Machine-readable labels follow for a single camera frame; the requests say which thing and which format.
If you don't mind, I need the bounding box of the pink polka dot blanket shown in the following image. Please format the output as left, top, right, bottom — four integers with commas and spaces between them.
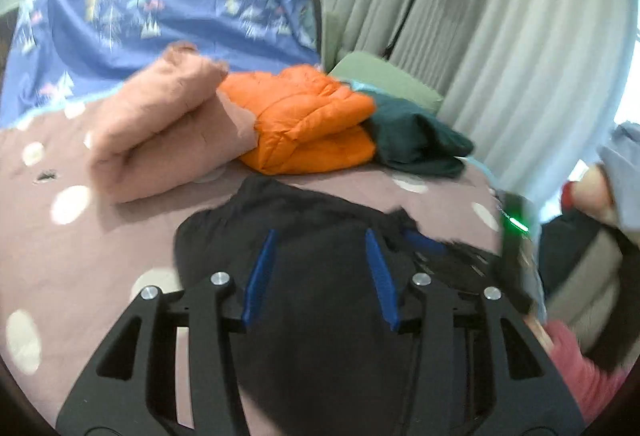
0, 100, 507, 422

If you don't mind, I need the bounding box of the grey pleated curtain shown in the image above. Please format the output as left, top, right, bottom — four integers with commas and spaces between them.
329, 0, 640, 219

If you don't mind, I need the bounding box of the grey chair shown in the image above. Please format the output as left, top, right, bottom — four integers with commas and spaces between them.
539, 210, 628, 369

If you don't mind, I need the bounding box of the pink folded garment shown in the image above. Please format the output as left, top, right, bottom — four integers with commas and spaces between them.
89, 42, 259, 205

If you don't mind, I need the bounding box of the orange puffer jacket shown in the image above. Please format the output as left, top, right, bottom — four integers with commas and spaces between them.
217, 64, 379, 175

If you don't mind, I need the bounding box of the light blue cloth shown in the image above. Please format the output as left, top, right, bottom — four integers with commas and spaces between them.
596, 122, 640, 239

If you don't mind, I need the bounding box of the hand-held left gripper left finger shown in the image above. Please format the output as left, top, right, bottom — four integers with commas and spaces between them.
55, 229, 278, 436

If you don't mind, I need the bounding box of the beige and red object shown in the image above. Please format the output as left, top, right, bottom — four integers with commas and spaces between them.
560, 163, 617, 221

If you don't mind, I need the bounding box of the blue tree-print sheet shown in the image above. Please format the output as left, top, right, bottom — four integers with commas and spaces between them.
0, 0, 324, 130

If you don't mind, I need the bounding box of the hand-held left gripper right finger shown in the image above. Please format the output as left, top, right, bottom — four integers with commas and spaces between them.
365, 229, 586, 436

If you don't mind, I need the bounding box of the black hooded puffer jacket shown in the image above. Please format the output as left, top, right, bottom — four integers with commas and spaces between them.
172, 175, 507, 436

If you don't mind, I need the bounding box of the dark green folded garment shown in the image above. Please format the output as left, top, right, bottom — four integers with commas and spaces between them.
366, 90, 476, 179

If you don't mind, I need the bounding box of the person's right forearm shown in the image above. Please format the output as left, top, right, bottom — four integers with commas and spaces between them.
520, 311, 627, 423

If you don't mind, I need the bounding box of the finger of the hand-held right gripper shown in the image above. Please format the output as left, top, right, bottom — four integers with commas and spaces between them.
404, 230, 504, 293

